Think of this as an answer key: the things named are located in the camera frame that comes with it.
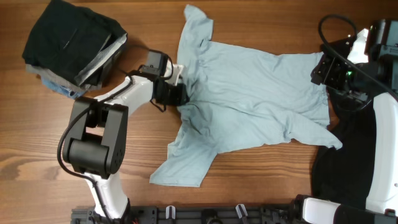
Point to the black garment under t-shirt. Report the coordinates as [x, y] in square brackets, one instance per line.
[345, 175]

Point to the grey folded garment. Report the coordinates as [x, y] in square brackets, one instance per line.
[93, 75]

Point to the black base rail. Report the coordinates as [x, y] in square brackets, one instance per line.
[191, 215]

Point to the black folded garment on stack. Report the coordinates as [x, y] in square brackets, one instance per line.
[66, 38]

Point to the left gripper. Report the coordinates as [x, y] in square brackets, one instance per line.
[178, 96]

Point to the light blue t-shirt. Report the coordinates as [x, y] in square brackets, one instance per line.
[239, 98]

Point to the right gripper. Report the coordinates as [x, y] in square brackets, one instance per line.
[326, 71]

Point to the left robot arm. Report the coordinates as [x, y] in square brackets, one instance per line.
[93, 145]

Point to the blue folded denim garment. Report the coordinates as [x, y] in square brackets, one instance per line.
[62, 89]

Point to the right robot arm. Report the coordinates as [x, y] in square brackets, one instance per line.
[373, 82]

